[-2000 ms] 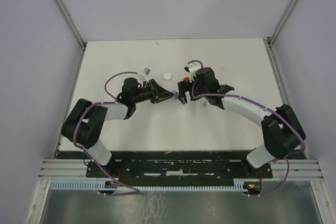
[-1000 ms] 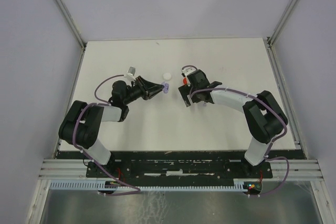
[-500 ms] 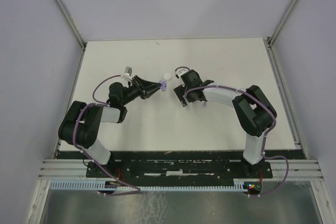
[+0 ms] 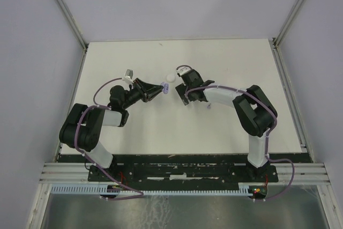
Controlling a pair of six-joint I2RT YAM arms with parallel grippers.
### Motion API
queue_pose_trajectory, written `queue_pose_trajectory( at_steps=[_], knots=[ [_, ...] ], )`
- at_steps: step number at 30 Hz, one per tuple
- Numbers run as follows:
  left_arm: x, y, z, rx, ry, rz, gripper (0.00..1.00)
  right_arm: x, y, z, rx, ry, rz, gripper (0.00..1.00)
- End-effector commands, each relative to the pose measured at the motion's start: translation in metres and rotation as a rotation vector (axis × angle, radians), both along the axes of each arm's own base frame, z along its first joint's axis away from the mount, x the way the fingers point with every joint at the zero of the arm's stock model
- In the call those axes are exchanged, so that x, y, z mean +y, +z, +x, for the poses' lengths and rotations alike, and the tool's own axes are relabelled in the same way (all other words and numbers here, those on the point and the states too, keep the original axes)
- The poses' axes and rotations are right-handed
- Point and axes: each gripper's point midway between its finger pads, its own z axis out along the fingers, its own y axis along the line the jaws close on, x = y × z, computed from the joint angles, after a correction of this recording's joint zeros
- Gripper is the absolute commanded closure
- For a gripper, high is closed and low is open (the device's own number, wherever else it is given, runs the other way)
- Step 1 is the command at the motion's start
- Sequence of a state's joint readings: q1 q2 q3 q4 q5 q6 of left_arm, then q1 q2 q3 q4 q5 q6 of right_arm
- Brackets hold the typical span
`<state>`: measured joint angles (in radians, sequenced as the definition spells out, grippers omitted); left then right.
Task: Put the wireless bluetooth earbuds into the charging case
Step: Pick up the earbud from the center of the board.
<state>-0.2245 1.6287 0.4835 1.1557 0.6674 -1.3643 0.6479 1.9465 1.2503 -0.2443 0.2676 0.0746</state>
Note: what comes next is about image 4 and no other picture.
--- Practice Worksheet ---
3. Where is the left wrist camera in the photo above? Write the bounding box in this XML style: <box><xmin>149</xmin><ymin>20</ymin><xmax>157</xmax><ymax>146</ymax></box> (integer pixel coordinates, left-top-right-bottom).
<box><xmin>122</xmin><ymin>69</ymin><xmax>133</xmax><ymax>84</ymax></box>

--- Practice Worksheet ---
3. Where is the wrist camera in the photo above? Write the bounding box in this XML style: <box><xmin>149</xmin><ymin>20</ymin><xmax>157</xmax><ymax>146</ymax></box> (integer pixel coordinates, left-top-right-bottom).
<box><xmin>176</xmin><ymin>65</ymin><xmax>192</xmax><ymax>77</ymax></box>
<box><xmin>122</xmin><ymin>69</ymin><xmax>133</xmax><ymax>84</ymax></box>

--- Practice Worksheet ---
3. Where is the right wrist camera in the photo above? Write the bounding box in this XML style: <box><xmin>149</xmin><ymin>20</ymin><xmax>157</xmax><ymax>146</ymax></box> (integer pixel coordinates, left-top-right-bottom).
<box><xmin>176</xmin><ymin>65</ymin><xmax>192</xmax><ymax>77</ymax></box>

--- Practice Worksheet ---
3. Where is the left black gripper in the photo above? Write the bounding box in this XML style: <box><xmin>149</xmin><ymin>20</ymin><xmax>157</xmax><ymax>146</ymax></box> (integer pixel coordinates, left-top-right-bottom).
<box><xmin>122</xmin><ymin>78</ymin><xmax>163</xmax><ymax>109</ymax></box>

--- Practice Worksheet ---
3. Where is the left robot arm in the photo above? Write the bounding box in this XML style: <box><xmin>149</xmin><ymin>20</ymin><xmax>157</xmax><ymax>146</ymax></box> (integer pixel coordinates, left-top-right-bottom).
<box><xmin>59</xmin><ymin>78</ymin><xmax>165</xmax><ymax>181</ymax></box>

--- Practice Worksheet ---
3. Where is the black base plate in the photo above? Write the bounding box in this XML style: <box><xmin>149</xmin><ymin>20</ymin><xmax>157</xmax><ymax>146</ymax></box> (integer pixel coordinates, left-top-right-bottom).
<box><xmin>87</xmin><ymin>154</ymin><xmax>279</xmax><ymax>190</ymax></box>

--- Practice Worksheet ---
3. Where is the right aluminium frame post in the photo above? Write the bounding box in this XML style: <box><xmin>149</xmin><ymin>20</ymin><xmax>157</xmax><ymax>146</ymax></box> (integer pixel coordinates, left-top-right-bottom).
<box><xmin>272</xmin><ymin>0</ymin><xmax>322</xmax><ymax>49</ymax></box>

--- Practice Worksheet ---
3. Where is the white round charging case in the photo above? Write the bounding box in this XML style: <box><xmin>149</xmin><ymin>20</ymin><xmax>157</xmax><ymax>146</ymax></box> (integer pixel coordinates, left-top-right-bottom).
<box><xmin>166</xmin><ymin>73</ymin><xmax>176</xmax><ymax>83</ymax></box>

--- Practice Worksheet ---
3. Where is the aluminium frame post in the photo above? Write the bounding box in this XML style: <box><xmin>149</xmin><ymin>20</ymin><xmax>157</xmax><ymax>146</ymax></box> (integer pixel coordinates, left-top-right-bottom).
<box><xmin>272</xmin><ymin>0</ymin><xmax>322</xmax><ymax>49</ymax></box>
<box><xmin>40</xmin><ymin>0</ymin><xmax>89</xmax><ymax>50</ymax></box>

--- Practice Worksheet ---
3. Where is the white slotted cable duct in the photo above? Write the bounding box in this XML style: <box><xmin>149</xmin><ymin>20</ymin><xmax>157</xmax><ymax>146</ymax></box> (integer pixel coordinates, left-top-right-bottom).
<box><xmin>50</xmin><ymin>183</ymin><xmax>254</xmax><ymax>194</ymax></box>

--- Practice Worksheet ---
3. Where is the left aluminium frame post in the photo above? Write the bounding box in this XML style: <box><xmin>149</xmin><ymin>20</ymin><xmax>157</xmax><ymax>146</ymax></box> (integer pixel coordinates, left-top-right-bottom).
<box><xmin>40</xmin><ymin>0</ymin><xmax>89</xmax><ymax>50</ymax></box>

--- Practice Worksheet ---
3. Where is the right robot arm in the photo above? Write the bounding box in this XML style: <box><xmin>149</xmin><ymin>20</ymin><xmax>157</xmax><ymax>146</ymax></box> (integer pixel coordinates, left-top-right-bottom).
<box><xmin>176</xmin><ymin>65</ymin><xmax>278</xmax><ymax>181</ymax></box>

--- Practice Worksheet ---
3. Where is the purple round charging case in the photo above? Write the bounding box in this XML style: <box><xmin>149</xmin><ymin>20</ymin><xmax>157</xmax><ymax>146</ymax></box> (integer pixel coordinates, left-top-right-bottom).
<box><xmin>161</xmin><ymin>82</ymin><xmax>169</xmax><ymax>94</ymax></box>

